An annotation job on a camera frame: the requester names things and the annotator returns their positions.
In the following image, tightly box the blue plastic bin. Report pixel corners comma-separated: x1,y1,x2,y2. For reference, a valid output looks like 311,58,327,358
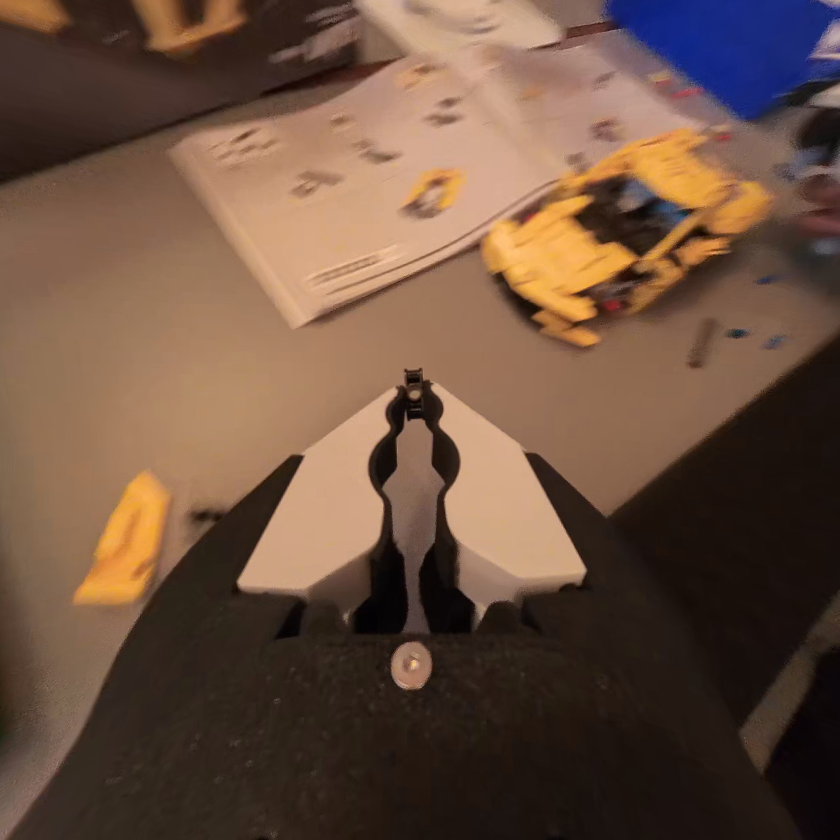
604,0,840,122

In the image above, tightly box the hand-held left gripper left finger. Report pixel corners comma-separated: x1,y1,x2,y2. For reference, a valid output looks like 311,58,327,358
236,387,408,632

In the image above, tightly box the person's right hand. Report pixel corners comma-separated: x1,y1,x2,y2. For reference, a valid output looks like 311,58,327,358
797,174,840,240

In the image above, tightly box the yellow toy brick car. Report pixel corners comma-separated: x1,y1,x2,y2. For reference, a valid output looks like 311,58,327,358
482,128,775,349

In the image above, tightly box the black brick connector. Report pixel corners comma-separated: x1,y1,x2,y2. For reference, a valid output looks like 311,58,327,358
402,367,429,422

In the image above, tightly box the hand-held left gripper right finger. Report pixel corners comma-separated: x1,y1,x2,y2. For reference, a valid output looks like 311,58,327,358
423,382,588,630

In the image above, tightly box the wooden document stand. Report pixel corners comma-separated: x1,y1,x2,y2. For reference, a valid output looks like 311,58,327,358
357,0,565,50

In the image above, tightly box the small yellow black brick piece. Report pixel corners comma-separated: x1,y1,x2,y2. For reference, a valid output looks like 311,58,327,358
72,469,173,606

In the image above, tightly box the grey desk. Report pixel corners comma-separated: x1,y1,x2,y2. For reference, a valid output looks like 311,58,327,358
0,39,840,840

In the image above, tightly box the instruction booklet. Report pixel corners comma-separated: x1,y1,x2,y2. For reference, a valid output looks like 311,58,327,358
167,26,703,329

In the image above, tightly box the toy car set box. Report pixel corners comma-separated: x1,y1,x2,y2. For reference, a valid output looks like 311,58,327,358
0,0,365,185

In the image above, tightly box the dark grey brick beam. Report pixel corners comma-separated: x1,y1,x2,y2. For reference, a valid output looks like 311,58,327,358
686,318,719,370

